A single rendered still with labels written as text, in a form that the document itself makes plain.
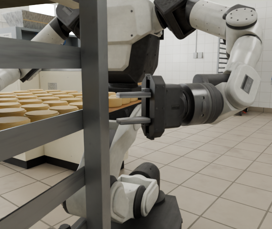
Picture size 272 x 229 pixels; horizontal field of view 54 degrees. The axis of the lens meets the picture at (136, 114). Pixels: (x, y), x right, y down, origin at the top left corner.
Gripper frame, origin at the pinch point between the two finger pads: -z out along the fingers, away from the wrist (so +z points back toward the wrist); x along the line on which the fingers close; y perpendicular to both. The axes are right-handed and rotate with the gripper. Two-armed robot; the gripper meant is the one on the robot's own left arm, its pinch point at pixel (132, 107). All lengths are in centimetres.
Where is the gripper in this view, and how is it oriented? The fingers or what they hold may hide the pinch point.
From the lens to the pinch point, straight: 49.7
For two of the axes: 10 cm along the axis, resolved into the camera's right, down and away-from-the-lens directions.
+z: 9.0, -0.7, 4.2
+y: 4.3, 1.5, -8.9
